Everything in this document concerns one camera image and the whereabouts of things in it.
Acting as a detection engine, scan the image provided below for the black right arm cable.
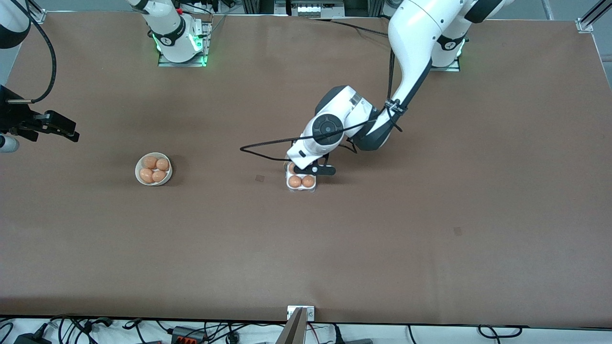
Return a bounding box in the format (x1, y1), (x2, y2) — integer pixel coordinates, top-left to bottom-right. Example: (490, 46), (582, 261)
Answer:
(6, 0), (58, 104)

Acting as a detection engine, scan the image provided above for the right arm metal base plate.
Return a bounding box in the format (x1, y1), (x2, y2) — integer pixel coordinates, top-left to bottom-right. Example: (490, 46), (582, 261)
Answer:
(158, 19), (212, 67)

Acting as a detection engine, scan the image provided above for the aluminium corner post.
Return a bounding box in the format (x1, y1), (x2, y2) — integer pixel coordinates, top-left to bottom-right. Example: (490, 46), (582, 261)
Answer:
(25, 0), (47, 24)
(576, 0), (612, 33)

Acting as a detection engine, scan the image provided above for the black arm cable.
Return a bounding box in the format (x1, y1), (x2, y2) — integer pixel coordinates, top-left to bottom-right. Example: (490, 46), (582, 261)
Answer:
(6, 0), (58, 104)
(240, 48), (407, 163)

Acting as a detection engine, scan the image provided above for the grey camera stand pole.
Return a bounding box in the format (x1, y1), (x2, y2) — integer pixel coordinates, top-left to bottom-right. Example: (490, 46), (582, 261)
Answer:
(275, 307), (306, 344)

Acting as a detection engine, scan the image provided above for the black cable on table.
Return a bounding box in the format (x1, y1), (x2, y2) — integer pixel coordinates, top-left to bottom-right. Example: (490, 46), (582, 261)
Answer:
(311, 17), (391, 37)

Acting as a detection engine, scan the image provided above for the black orange connector box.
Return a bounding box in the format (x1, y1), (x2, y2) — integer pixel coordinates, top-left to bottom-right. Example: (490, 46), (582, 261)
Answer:
(171, 326), (208, 344)

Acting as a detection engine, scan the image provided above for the black looped cable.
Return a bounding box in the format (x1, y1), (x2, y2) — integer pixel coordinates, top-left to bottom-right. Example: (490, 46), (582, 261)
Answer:
(477, 324), (524, 340)

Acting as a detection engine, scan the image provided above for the white round bowl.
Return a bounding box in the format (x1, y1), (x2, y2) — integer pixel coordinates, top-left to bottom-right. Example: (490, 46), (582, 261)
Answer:
(135, 152), (173, 186)

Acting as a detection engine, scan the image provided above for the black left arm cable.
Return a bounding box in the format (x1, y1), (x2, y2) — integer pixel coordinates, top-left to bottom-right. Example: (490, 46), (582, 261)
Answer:
(240, 48), (407, 163)

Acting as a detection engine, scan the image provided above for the black aluminium frame post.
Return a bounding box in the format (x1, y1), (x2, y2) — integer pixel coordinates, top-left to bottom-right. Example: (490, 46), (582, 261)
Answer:
(242, 0), (275, 15)
(345, 0), (383, 18)

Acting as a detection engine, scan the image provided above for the black power adapter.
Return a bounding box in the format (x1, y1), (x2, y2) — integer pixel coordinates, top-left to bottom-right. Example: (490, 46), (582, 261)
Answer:
(13, 332), (52, 344)

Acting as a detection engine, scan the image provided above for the clear plastic egg box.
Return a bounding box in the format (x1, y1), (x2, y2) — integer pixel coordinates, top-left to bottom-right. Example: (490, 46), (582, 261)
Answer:
(284, 161), (317, 194)

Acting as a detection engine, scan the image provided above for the white power strip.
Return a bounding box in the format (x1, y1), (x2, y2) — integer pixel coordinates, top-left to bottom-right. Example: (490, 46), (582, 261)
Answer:
(291, 0), (346, 19)

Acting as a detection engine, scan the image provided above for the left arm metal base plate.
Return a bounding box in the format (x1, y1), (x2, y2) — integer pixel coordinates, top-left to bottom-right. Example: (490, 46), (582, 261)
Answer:
(429, 56), (461, 72)

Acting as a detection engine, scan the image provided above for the black cable with plugs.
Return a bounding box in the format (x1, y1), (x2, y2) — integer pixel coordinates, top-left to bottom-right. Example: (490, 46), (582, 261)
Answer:
(48, 314), (115, 335)

